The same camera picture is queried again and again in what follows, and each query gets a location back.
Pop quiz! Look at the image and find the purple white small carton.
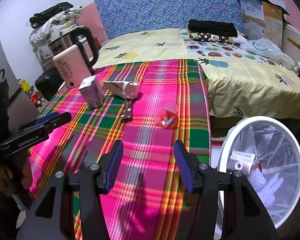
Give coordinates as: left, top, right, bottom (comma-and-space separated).
78, 75, 104, 108

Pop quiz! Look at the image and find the patterned white paper carton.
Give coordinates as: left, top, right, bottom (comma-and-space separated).
103, 81, 140, 99

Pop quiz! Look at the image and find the white foam net sleeve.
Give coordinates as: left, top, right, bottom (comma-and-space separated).
248, 170, 284, 207

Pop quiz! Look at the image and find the white round trash bin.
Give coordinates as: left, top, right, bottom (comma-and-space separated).
217, 116, 300, 229

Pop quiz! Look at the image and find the person left hand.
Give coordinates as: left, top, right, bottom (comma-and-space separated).
0, 150, 33, 197

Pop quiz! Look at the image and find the black bag on floor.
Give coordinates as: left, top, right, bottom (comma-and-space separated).
35, 68, 64, 101

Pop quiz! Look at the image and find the pink plaid tablecloth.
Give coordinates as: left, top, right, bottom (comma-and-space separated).
30, 59, 211, 239

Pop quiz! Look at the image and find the pineapple print bedding pile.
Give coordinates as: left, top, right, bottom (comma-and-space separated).
29, 2, 82, 71

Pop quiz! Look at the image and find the yellow pineapple bed sheet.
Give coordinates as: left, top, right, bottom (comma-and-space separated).
96, 29, 300, 120

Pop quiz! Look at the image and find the polka dot brown cloth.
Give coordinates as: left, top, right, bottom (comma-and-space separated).
189, 32, 246, 44

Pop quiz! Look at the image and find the black folded clothing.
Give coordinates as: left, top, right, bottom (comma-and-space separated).
188, 19, 238, 37

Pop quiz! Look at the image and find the white plastic bag on bed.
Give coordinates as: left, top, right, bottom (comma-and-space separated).
240, 38, 295, 69

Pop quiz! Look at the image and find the blue floral mattress headboard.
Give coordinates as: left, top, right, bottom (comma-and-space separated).
94, 0, 243, 38

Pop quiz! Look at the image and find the cardboard box with bag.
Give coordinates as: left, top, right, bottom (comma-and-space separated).
237, 0, 289, 48

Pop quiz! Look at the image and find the steel electric kettle black handle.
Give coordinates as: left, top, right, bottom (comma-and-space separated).
48, 25, 99, 70

